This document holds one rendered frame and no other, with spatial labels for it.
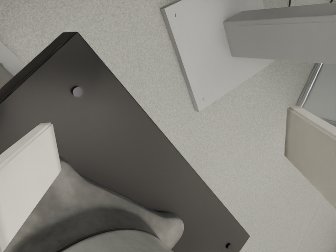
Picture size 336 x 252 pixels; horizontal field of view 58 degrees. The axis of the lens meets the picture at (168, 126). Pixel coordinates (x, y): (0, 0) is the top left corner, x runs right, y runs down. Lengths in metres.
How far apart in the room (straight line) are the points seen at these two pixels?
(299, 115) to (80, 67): 0.17
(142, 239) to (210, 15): 1.14
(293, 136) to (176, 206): 0.21
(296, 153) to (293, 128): 0.01
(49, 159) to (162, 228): 0.18
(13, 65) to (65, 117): 0.79
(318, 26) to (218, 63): 0.45
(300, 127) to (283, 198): 1.92
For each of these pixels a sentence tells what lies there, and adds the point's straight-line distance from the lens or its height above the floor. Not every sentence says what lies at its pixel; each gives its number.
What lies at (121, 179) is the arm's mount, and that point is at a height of 0.80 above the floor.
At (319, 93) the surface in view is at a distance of 1.87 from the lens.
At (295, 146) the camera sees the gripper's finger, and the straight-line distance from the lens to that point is 0.17.
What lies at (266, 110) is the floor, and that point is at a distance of 1.69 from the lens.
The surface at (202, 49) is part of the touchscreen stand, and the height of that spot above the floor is 0.04.
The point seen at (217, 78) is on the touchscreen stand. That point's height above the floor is 0.04.
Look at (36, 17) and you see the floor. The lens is 1.06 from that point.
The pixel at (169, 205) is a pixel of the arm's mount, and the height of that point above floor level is 0.80.
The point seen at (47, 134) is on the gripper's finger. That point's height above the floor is 0.89.
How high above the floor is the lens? 1.05
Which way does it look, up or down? 54 degrees down
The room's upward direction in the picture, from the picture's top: 114 degrees clockwise
